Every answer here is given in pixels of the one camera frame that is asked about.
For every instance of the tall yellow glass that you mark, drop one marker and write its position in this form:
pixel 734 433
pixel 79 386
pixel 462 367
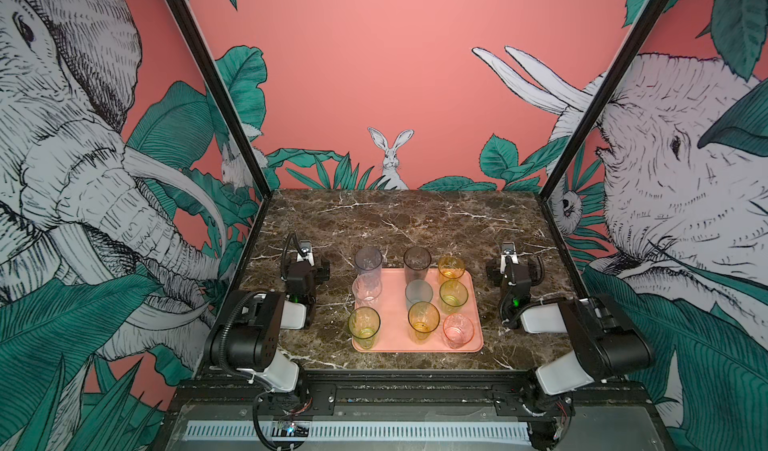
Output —
pixel 423 318

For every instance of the black frame post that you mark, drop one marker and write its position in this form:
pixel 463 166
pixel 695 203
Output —
pixel 206 64
pixel 640 30

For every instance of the clear short glass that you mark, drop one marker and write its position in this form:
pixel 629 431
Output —
pixel 366 290

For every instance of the white perforated strip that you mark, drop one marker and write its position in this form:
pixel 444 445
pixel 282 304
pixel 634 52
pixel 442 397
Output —
pixel 336 431

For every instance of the left black frame post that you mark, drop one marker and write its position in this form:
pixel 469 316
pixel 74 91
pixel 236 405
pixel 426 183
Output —
pixel 206 64

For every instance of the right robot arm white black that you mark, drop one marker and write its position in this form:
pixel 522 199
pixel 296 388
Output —
pixel 605 343

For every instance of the pink glass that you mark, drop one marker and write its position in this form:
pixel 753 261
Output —
pixel 458 330

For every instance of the light green glass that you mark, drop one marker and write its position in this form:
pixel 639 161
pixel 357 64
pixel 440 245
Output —
pixel 453 295
pixel 364 324

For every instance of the clear bluish tall glass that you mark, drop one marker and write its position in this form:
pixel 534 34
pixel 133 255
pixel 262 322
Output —
pixel 368 262

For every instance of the right black frame post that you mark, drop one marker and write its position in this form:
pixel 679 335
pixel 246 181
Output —
pixel 640 30

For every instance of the orange yellow glass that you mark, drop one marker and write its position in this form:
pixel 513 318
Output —
pixel 450 267

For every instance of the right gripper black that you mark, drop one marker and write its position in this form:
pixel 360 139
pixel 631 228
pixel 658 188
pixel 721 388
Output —
pixel 494 272

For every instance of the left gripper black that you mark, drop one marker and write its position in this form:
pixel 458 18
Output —
pixel 318 272

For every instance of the dark brown glass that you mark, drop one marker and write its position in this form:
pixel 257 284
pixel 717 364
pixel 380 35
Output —
pixel 417 261

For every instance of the pink square tray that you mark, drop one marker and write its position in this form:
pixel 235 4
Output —
pixel 396 335

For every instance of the frosted teal glass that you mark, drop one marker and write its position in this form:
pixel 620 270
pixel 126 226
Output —
pixel 418 291

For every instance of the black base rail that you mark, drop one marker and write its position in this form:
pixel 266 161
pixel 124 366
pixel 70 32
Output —
pixel 322 392

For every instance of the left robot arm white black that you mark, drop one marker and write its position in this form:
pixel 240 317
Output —
pixel 243 342

